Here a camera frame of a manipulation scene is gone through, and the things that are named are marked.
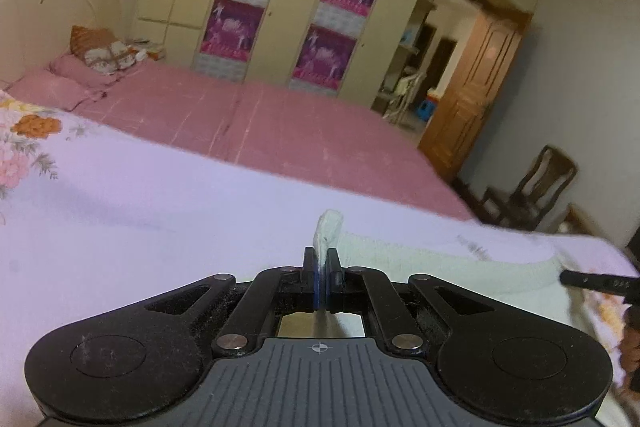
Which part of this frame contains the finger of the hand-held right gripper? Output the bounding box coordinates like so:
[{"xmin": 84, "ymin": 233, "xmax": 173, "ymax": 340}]
[{"xmin": 558, "ymin": 269, "xmax": 640, "ymax": 304}]

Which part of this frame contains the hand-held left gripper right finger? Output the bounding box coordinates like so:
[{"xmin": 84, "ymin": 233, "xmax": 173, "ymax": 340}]
[{"xmin": 324, "ymin": 248, "xmax": 497, "ymax": 354}]

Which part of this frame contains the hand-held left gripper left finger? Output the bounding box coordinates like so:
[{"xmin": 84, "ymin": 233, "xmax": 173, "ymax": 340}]
[{"xmin": 144, "ymin": 246, "xmax": 319, "ymax": 356}]

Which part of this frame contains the pale green knit sweater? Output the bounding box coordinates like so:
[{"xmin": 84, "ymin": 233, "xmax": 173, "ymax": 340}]
[{"xmin": 312, "ymin": 209, "xmax": 626, "ymax": 348}]

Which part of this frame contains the dark wooden chair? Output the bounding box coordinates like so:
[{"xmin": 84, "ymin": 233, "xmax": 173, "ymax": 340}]
[{"xmin": 451, "ymin": 145, "xmax": 579, "ymax": 234}]

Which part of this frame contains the pink bed sheet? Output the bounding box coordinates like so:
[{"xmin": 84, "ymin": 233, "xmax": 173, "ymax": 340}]
[{"xmin": 0, "ymin": 61, "xmax": 482, "ymax": 224}]

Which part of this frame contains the purple floral blanket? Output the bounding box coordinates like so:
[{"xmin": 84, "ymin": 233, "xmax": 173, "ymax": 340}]
[{"xmin": 0, "ymin": 89, "xmax": 640, "ymax": 427}]

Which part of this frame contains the blue plastic stool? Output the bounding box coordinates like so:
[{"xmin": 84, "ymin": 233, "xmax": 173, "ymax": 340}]
[{"xmin": 414, "ymin": 89, "xmax": 441, "ymax": 123}]

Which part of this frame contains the brown wooden door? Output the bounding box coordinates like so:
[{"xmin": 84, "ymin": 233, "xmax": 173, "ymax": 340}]
[{"xmin": 416, "ymin": 9, "xmax": 527, "ymax": 184}]

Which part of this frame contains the floral folded cloth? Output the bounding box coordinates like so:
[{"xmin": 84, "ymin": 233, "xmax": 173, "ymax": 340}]
[{"xmin": 83, "ymin": 40, "xmax": 149, "ymax": 74}]

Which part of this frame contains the pink pillow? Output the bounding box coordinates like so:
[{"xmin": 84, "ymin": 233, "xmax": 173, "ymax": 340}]
[
  {"xmin": 7, "ymin": 71, "xmax": 102, "ymax": 111},
  {"xmin": 49, "ymin": 54, "xmax": 127, "ymax": 88}
]

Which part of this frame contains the orange pillow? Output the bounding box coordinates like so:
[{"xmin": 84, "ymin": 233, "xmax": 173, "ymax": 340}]
[{"xmin": 69, "ymin": 25, "xmax": 119, "ymax": 58}]

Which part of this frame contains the wooden bed frame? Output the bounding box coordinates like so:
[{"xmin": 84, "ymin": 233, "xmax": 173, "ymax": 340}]
[{"xmin": 564, "ymin": 204, "xmax": 602, "ymax": 236}]

